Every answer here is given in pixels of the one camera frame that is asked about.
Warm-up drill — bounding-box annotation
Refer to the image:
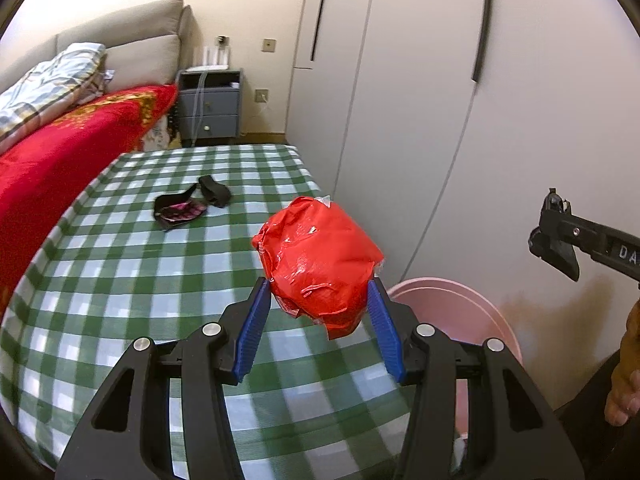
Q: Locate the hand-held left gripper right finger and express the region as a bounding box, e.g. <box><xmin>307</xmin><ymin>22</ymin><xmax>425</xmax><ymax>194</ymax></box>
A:
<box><xmin>366</xmin><ymin>279</ymin><xmax>585</xmax><ymax>480</ymax></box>

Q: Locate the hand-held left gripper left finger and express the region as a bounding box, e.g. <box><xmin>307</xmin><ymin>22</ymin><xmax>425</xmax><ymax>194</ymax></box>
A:
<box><xmin>55</xmin><ymin>276</ymin><xmax>272</xmax><ymax>480</ymax></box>

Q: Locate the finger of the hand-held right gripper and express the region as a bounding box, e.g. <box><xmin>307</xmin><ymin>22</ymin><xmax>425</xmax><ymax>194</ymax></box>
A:
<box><xmin>539</xmin><ymin>188</ymin><xmax>574</xmax><ymax>233</ymax></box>
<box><xmin>528</xmin><ymin>226</ymin><xmax>581</xmax><ymax>282</ymax></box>

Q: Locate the pink plastic bin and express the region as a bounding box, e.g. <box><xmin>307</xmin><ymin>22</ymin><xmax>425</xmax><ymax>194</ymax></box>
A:
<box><xmin>387</xmin><ymin>276</ymin><xmax>523</xmax><ymax>473</ymax></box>

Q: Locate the red plastic bag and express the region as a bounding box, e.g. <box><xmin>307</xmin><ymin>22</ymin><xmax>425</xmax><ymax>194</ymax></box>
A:
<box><xmin>251</xmin><ymin>195</ymin><xmax>387</xmax><ymax>342</ymax></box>

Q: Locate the person's right forearm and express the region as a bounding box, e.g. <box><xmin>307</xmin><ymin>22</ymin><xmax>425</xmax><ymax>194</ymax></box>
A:
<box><xmin>604</xmin><ymin>297</ymin><xmax>640</xmax><ymax>427</ymax></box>

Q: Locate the green checked tablecloth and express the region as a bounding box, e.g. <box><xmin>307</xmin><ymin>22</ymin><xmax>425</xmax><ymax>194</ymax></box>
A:
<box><xmin>0</xmin><ymin>144</ymin><xmax>426</xmax><ymax>480</ymax></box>

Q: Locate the black pouch with pink lining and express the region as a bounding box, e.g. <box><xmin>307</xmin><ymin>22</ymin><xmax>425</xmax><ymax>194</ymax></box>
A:
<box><xmin>152</xmin><ymin>175</ymin><xmax>233</xmax><ymax>232</ymax></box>

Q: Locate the white wardrobe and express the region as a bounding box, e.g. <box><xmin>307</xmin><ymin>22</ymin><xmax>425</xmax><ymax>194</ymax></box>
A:
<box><xmin>285</xmin><ymin>0</ymin><xmax>640</xmax><ymax>321</ymax></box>

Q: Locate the floral bed sheet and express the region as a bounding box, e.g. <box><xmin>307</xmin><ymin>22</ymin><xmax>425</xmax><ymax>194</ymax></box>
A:
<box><xmin>142</xmin><ymin>110</ymin><xmax>179</xmax><ymax>151</ymax></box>

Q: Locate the grey nightstand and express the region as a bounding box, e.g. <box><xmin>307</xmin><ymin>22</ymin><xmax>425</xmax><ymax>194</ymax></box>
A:
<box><xmin>175</xmin><ymin>67</ymin><xmax>245</xmax><ymax>147</ymax></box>

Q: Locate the red blanket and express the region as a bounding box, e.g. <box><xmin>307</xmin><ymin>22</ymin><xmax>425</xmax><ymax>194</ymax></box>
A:
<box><xmin>0</xmin><ymin>84</ymin><xmax>179</xmax><ymax>306</ymax></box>

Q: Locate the white router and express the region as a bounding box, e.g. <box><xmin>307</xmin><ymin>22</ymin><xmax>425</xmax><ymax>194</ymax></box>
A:
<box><xmin>187</xmin><ymin>46</ymin><xmax>229</xmax><ymax>72</ymax></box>

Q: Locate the beige padded headboard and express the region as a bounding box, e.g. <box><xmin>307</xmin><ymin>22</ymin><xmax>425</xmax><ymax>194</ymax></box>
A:
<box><xmin>0</xmin><ymin>0</ymin><xmax>196</xmax><ymax>93</ymax></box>

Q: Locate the blue plaid quilt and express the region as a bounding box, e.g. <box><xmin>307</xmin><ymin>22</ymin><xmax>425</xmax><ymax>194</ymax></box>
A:
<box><xmin>0</xmin><ymin>42</ymin><xmax>115</xmax><ymax>143</ymax></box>

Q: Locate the white cable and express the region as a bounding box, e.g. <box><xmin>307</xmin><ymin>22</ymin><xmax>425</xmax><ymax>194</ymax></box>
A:
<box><xmin>192</xmin><ymin>72</ymin><xmax>209</xmax><ymax>143</ymax></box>

